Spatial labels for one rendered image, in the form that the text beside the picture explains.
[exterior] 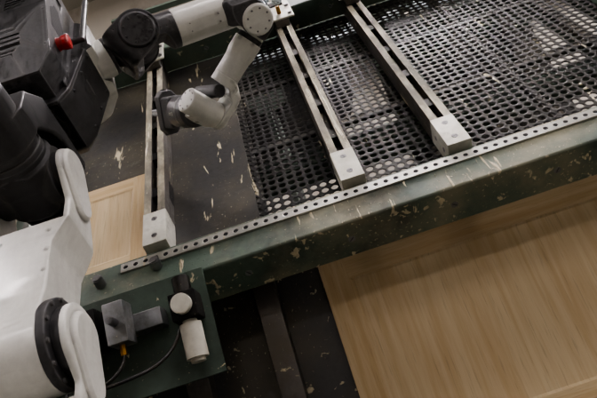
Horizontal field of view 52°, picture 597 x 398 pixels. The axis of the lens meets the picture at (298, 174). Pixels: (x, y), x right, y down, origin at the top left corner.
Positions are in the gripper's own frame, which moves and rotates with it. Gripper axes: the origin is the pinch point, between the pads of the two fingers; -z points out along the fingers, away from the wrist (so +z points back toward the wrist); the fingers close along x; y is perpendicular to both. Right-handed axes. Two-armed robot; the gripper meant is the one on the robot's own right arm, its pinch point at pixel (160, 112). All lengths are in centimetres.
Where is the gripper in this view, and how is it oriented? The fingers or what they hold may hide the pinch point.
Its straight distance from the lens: 178.2
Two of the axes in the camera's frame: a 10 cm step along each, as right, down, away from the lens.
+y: -7.3, 2.3, -6.4
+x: -1.4, -9.7, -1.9
